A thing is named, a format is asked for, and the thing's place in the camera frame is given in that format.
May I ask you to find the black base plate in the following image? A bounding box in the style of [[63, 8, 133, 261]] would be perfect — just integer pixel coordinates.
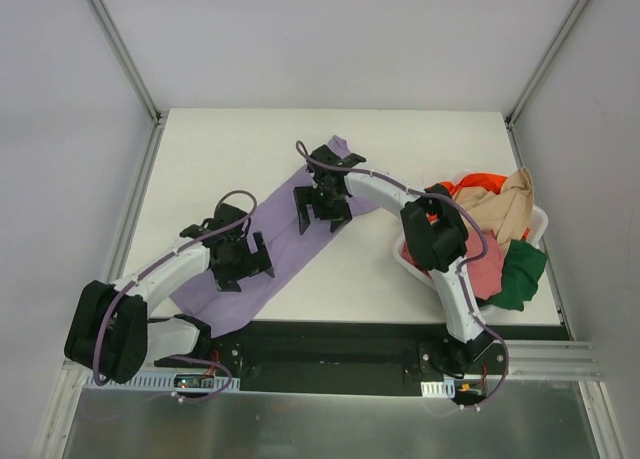
[[154, 321, 568, 397]]

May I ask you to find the aluminium frame rail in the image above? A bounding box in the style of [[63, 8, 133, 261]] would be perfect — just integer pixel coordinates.
[[63, 328, 606, 380]]

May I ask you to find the aluminium corner post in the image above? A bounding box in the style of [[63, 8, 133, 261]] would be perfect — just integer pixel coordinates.
[[77, 0, 169, 125], [503, 0, 604, 128]]

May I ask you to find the white cable duct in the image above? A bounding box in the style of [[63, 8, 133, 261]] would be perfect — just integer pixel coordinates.
[[84, 372, 240, 394], [420, 380, 456, 399]]

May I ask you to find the left aluminium corner post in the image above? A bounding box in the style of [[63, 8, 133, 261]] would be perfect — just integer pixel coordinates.
[[77, 0, 169, 125]]

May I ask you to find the left white cable duct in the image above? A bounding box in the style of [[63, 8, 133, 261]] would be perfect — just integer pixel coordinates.
[[84, 372, 240, 394]]

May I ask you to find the pink t shirt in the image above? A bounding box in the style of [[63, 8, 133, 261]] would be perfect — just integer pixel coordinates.
[[392, 231, 504, 306]]

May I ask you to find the purple t shirt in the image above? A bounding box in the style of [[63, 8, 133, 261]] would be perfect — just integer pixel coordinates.
[[168, 134, 381, 339]]

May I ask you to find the right white cable duct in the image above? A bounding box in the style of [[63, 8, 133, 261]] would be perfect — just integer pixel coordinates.
[[420, 380, 456, 399]]

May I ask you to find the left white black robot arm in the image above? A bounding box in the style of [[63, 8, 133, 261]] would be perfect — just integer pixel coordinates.
[[64, 203, 274, 385]]

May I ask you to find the green t shirt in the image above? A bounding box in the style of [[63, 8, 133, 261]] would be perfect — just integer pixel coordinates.
[[487, 240, 548, 312]]

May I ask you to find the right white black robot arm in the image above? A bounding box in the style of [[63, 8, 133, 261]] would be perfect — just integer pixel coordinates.
[[293, 140, 493, 374]]

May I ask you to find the white laundry basket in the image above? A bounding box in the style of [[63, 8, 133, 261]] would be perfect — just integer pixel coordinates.
[[390, 176, 550, 320]]

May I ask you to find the orange t shirt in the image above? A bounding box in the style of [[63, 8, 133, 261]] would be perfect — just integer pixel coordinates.
[[438, 172, 507, 198]]

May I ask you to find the beige t shirt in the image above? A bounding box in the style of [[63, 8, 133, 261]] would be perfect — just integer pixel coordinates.
[[454, 168, 534, 253]]

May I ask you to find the right aluminium corner post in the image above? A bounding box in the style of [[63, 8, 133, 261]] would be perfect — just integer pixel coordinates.
[[503, 0, 604, 128]]

